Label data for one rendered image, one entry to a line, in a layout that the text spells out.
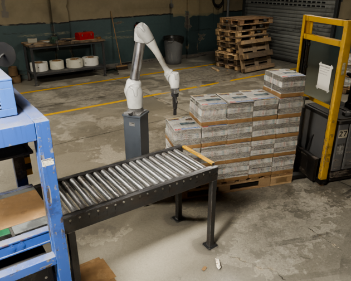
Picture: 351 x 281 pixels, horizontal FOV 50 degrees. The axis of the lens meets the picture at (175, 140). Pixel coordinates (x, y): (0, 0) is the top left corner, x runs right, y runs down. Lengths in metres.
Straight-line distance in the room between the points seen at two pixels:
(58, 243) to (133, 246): 1.26
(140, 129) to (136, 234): 1.01
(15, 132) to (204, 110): 2.21
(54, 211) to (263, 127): 2.59
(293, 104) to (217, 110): 0.89
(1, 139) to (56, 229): 0.65
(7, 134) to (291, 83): 2.98
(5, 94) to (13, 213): 0.91
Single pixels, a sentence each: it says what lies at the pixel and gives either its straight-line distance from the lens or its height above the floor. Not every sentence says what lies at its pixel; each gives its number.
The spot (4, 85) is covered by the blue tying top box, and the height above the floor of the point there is 1.72.
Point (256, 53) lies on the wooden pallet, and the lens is 10.24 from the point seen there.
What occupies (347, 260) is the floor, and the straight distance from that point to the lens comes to 3.68.
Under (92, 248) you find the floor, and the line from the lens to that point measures 3.56.
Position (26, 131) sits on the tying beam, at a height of 1.51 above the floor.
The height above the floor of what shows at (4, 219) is 0.80.
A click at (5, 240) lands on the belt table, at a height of 0.79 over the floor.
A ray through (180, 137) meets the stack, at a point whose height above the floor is 0.74.
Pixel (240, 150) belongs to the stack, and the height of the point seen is 0.52.
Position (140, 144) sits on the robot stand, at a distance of 3.76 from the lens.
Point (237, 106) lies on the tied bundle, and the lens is 3.91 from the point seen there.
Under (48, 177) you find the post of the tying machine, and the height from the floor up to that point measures 1.23.
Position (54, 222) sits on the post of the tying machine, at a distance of 2.30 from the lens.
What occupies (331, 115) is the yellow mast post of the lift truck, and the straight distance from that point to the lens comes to 4.34.
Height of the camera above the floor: 2.21
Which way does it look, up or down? 23 degrees down
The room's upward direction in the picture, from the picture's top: straight up
